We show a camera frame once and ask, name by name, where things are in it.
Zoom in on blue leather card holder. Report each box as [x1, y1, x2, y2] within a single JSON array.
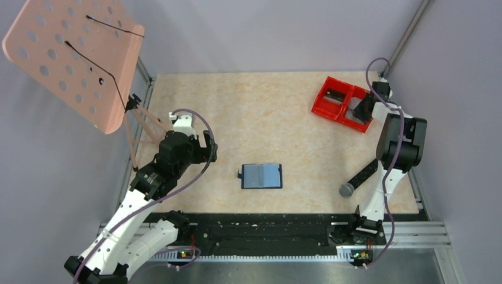
[[237, 163, 283, 189]]

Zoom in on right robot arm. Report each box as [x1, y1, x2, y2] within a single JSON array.
[[339, 79, 427, 244]]

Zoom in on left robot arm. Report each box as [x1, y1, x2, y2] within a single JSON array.
[[64, 108, 218, 283]]

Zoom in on red double bin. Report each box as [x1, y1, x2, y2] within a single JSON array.
[[311, 76, 372, 133]]

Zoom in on black microphone grey head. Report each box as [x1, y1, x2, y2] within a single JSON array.
[[339, 159, 378, 198]]

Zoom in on pink music stand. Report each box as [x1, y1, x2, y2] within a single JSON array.
[[2, 0, 173, 172]]

